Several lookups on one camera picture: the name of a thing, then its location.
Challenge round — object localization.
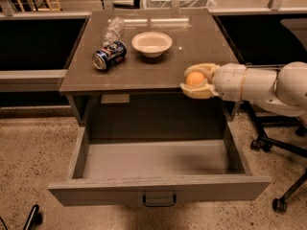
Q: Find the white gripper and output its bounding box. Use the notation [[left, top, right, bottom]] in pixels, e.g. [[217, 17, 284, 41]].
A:
[[180, 63, 247, 102]]

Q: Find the orange fruit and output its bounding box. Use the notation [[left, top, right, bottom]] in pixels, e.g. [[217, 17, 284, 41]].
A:
[[185, 72, 206, 86]]

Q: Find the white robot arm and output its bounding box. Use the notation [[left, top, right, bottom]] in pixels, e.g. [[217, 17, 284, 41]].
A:
[[180, 61, 307, 117]]

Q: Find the grey cabinet counter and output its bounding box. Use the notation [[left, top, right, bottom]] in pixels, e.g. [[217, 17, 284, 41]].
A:
[[59, 9, 248, 136]]

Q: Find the grey open drawer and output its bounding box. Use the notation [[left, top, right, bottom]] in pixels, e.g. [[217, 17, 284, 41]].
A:
[[48, 126, 271, 206]]

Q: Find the white paper bowl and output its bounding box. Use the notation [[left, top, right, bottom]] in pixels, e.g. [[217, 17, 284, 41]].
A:
[[131, 32, 173, 58]]

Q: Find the black wheeled chair base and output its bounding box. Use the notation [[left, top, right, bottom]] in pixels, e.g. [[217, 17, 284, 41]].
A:
[[243, 102, 307, 214]]

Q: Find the blue soda can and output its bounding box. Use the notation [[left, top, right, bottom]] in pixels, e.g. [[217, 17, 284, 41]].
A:
[[92, 41, 127, 71]]

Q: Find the clear plastic bottle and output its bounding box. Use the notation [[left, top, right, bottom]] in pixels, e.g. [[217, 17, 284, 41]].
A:
[[102, 16, 125, 45]]

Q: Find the black leg bottom left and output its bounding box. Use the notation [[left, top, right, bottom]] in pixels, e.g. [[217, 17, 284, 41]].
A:
[[23, 204, 43, 230]]

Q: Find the wire mesh bin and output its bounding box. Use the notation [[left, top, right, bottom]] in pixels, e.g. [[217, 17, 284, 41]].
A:
[[140, 0, 216, 10]]

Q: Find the black drawer handle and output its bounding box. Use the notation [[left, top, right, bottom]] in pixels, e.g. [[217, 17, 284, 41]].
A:
[[142, 194, 177, 208]]

